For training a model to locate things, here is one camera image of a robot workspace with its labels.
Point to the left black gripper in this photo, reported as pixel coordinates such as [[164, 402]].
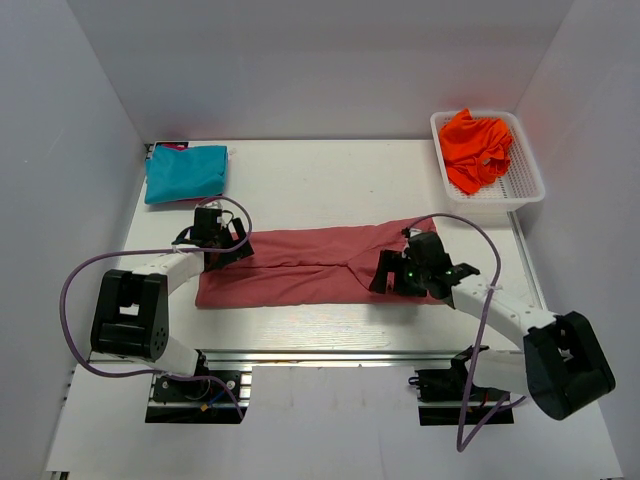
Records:
[[238, 228]]

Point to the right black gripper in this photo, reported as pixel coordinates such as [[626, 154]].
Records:
[[392, 261]]

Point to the dusty red t-shirt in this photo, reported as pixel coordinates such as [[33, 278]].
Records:
[[305, 267]]

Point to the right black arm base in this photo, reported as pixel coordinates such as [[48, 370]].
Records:
[[439, 393]]

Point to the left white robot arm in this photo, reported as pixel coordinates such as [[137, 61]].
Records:
[[131, 319]]

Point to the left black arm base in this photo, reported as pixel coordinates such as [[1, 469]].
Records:
[[202, 402]]

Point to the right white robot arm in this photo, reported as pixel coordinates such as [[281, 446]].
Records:
[[558, 362]]

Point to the folded teal t-shirt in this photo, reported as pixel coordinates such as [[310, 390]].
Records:
[[191, 173]]

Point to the folded magenta t-shirt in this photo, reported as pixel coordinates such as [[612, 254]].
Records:
[[179, 146]]

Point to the orange t-shirt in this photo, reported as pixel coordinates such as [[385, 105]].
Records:
[[475, 151]]

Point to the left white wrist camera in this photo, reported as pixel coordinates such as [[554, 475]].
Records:
[[213, 211]]

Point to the aluminium table rail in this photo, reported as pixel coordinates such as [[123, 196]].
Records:
[[331, 333]]

